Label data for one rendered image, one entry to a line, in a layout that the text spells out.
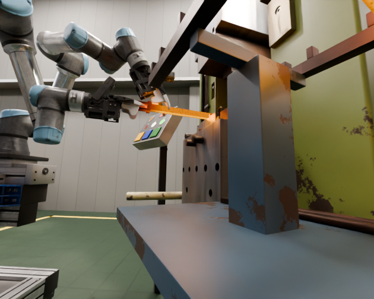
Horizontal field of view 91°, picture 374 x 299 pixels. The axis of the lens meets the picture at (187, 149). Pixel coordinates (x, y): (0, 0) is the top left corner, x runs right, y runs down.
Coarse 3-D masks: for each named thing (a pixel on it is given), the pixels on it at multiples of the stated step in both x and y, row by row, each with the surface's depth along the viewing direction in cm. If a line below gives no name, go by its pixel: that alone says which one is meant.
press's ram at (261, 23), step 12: (228, 0) 76; (240, 0) 79; (252, 0) 81; (228, 12) 75; (240, 12) 78; (252, 12) 80; (264, 12) 82; (216, 24) 78; (228, 24) 76; (240, 24) 77; (252, 24) 79; (264, 24) 81; (240, 36) 82; (252, 36) 82; (264, 36) 82
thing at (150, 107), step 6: (144, 102) 71; (150, 102) 70; (144, 108) 70; (150, 108) 70; (156, 108) 72; (162, 108) 73; (174, 108) 74; (174, 114) 77; (180, 114) 76; (186, 114) 76; (192, 114) 77; (198, 114) 77; (204, 114) 78
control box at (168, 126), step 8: (152, 120) 136; (160, 120) 125; (168, 120) 116; (176, 120) 121; (152, 128) 126; (168, 128) 115; (160, 136) 110; (168, 136) 115; (136, 144) 131; (144, 144) 125; (152, 144) 120; (160, 144) 115
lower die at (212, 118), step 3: (210, 114) 78; (213, 114) 75; (216, 114) 73; (219, 114) 73; (210, 117) 77; (213, 117) 74; (216, 117) 73; (204, 120) 83; (207, 120) 80; (210, 120) 77; (213, 120) 74; (201, 123) 86; (204, 123) 83; (207, 123) 80; (210, 123) 77; (198, 126) 90; (201, 126) 86; (204, 126) 83; (198, 129) 89
